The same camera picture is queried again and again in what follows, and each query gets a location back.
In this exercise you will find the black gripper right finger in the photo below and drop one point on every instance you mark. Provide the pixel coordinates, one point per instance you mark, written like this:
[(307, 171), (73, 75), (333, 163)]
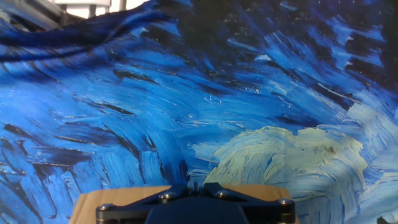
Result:
[(267, 213)]

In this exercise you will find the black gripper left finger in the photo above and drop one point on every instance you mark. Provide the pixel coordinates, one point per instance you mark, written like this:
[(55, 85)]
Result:
[(124, 213)]

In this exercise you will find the brown cardboard box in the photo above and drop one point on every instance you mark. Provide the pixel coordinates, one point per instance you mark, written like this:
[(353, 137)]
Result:
[(118, 196)]

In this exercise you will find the blue yellow painted cloth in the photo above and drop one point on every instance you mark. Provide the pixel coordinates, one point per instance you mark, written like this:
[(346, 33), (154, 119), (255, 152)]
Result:
[(199, 102)]

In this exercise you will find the aluminium frame beam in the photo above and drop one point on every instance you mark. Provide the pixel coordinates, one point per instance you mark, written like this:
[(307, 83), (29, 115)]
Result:
[(34, 11)]

